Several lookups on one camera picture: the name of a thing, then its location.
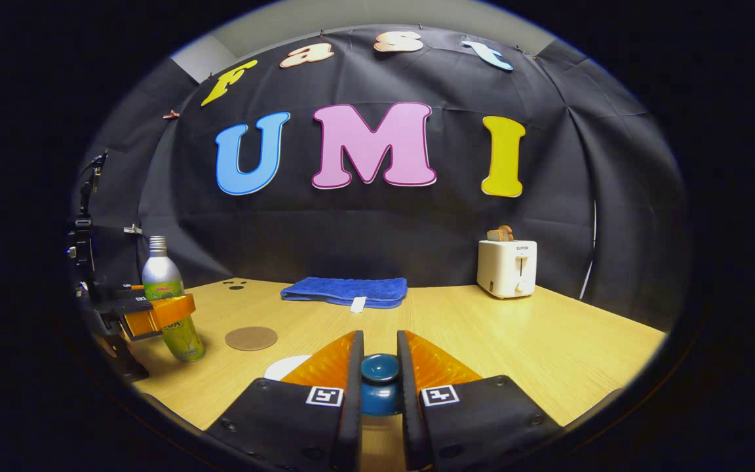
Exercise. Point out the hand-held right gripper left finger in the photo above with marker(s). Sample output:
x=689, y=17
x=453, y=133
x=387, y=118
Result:
x=350, y=406

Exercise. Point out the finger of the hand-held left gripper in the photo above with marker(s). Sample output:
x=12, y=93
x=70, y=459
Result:
x=118, y=294
x=132, y=305

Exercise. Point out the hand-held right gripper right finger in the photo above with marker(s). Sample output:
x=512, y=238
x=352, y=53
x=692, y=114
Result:
x=410, y=406

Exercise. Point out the silver green label water bottle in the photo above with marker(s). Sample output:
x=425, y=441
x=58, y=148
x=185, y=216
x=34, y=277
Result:
x=158, y=272

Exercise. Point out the teal teacup lid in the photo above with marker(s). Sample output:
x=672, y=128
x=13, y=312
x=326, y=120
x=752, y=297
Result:
x=381, y=370

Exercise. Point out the round brown coaster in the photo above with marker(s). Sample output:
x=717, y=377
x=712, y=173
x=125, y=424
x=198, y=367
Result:
x=251, y=338

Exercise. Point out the white cloth clip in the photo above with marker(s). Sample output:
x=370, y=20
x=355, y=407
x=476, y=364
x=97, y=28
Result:
x=133, y=229

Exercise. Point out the black backdrop stand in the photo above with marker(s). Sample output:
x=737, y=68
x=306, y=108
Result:
x=94, y=180

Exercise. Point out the folded blue towel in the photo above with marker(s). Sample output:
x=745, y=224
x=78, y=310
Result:
x=345, y=290

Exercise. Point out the white toaster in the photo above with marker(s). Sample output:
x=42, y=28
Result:
x=505, y=269

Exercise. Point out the black backdrop cloth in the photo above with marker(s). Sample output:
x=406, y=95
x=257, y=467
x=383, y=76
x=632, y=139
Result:
x=377, y=229

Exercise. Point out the toast slice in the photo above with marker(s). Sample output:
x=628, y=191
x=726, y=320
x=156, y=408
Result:
x=500, y=233

